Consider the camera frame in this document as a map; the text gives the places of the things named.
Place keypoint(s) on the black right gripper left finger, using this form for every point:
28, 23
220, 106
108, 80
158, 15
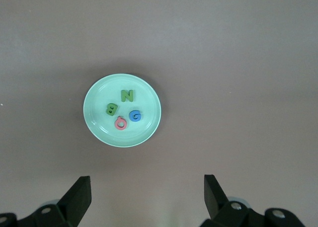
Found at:
74, 202

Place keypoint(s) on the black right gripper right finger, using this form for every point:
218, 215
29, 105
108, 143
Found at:
216, 199

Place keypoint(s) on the pink letter Q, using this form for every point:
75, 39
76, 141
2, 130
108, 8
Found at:
116, 125

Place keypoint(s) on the green letter B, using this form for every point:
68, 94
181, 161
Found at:
115, 109

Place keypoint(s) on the blue letter G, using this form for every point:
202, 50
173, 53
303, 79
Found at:
131, 115

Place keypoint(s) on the green letter N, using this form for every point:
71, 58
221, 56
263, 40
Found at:
127, 96

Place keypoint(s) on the light green round plate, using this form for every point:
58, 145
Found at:
144, 98

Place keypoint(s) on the brown table cover mat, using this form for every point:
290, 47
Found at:
223, 63

